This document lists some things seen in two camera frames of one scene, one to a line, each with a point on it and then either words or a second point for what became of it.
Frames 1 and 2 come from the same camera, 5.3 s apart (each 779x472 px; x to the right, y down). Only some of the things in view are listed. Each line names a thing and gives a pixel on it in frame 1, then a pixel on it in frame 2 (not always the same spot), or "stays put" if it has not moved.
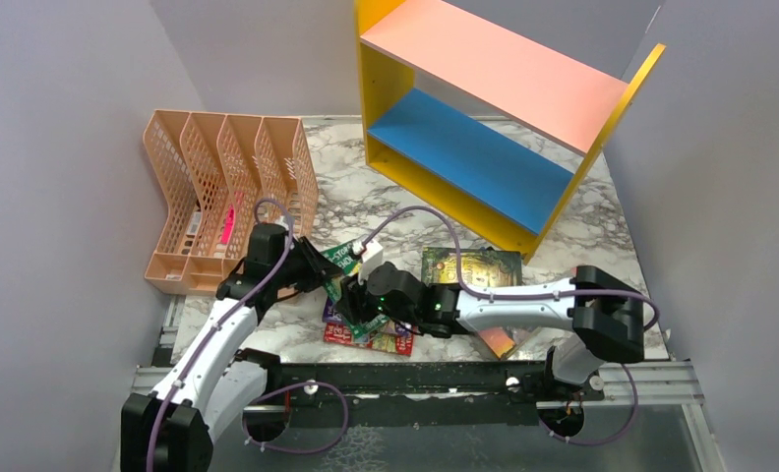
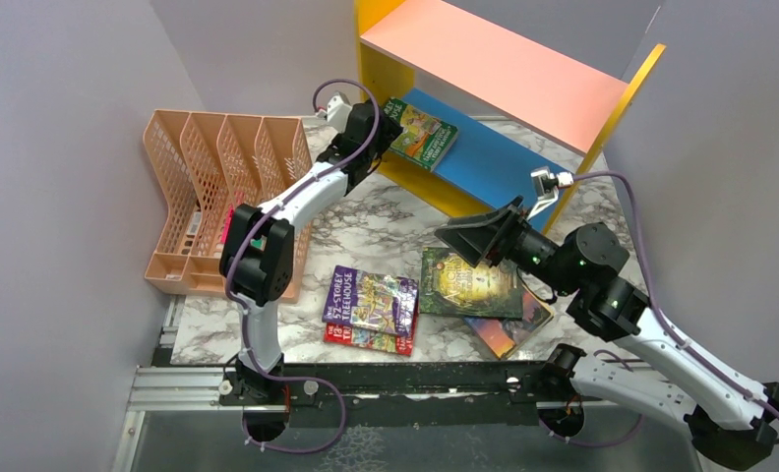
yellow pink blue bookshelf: x=491 y=132 stays put
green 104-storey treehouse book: x=346 y=257 -> x=424 y=140
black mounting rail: x=408 y=393 stays put
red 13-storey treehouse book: x=387 y=341 stays put
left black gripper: x=319 y=267 -> x=389 y=131
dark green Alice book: x=480 y=266 stays put
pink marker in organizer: x=224 y=239 stays put
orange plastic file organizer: x=214 y=170 stays put
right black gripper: x=353 y=300 -> x=496 y=233
